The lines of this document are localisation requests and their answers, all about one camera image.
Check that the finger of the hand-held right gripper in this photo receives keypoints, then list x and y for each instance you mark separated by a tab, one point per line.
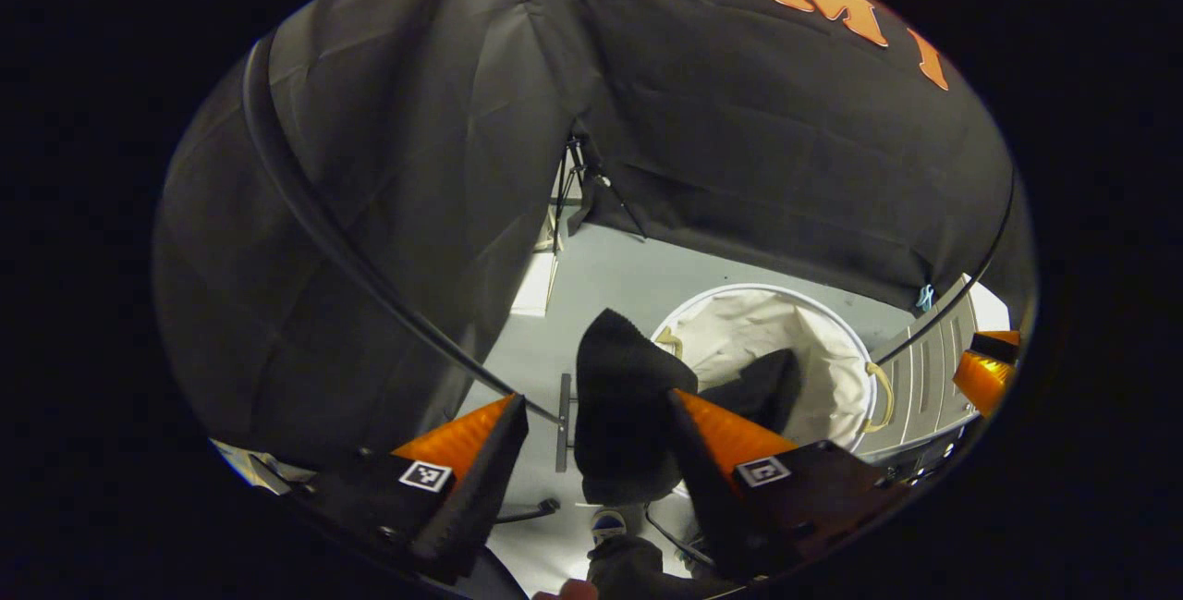
998	348
981	383

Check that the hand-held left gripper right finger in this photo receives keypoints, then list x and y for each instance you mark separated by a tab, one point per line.
707	480

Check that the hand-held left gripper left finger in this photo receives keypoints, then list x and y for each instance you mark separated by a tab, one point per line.
481	480

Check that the black knit jacket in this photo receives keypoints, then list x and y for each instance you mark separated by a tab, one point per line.
619	397

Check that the white laundry hamper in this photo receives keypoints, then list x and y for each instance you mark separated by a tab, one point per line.
767	323

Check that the white flat object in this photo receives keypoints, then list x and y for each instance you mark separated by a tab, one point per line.
991	306

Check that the teal clip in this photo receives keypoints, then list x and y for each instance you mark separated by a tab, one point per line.
925	298

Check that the person's shoe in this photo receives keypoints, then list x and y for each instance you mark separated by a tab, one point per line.
607	522

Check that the dark cloth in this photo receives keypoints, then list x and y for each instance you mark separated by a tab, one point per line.
647	570

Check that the white box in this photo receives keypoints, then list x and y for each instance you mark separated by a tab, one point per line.
536	286

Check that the white sheet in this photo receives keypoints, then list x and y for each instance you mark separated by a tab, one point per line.
254	466

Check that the black backdrop cloth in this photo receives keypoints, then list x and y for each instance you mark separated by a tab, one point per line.
416	165

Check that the black tripod stand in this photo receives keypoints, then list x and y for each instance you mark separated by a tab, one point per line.
578	170

